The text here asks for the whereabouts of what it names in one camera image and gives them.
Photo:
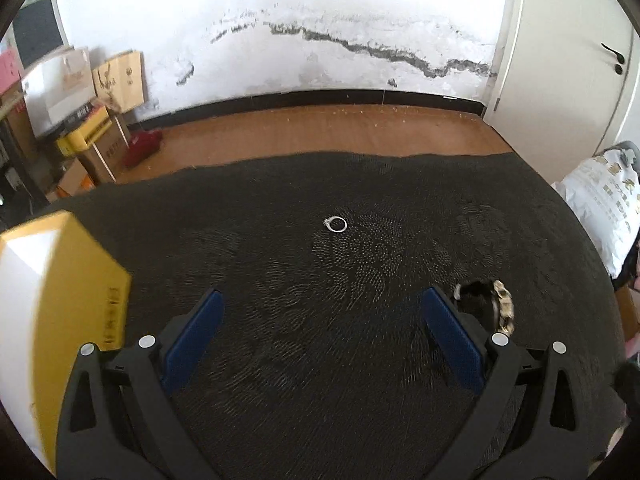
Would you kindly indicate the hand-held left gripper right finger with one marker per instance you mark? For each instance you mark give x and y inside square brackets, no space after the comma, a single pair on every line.
[450,332]

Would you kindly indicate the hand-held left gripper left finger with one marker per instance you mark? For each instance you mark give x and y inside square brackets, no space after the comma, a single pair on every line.
[197,330]

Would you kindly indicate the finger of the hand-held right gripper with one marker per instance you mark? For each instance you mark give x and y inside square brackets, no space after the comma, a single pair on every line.
[627,385]

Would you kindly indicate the black wrist watch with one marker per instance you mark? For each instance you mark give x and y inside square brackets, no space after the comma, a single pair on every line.
[502,305]

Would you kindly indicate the large yellow cardboard box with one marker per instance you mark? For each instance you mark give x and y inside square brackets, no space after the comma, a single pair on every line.
[75,280]

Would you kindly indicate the black patterned mat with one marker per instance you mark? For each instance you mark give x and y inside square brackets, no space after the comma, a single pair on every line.
[325,285]

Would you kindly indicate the white plastic bag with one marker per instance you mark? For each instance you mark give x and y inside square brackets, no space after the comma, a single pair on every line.
[600,210]

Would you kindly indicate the red cloth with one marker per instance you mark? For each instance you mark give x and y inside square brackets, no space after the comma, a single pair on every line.
[142,147]

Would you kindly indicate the small cardboard box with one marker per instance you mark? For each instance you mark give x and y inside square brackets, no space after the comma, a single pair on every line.
[72,182]

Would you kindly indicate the brown cardboard box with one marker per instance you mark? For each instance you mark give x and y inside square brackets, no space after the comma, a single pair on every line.
[107,152]

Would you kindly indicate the small yellow box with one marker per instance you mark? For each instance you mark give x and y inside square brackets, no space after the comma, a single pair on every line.
[82,135]

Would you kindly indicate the grey cloth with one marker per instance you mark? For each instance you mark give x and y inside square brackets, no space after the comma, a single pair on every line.
[622,152]

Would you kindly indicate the dark flat box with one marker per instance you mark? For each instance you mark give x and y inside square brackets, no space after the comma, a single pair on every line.
[75,114]

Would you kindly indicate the brown paper bag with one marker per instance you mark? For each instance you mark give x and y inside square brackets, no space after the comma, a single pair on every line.
[120,80]

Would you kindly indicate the white paper bag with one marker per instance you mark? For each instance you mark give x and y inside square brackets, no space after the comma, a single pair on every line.
[60,90]

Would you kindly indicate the white door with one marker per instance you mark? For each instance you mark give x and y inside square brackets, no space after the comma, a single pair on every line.
[550,50]

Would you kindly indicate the pink box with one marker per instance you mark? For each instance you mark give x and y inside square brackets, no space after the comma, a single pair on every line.
[9,72]

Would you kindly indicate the white framed monitor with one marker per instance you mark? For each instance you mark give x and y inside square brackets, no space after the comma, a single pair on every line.
[37,30]

